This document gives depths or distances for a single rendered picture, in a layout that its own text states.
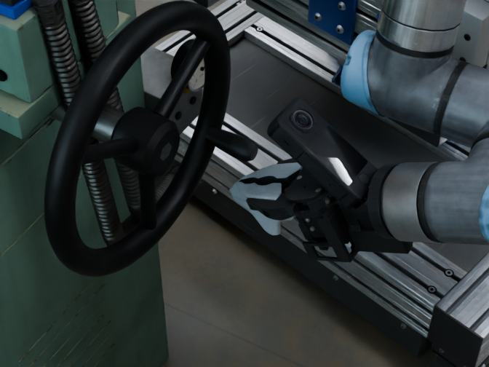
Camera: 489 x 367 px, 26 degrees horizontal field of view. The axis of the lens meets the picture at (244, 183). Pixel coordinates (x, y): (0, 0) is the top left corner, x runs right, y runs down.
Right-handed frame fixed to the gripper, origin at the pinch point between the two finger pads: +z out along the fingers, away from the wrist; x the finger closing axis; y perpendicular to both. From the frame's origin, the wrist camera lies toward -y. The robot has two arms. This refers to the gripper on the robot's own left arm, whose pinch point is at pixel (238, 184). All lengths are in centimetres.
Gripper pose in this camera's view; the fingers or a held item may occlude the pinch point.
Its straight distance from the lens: 113.5
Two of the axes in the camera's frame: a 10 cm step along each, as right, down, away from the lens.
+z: -7.3, 0.0, 6.8
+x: 5.3, -6.2, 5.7
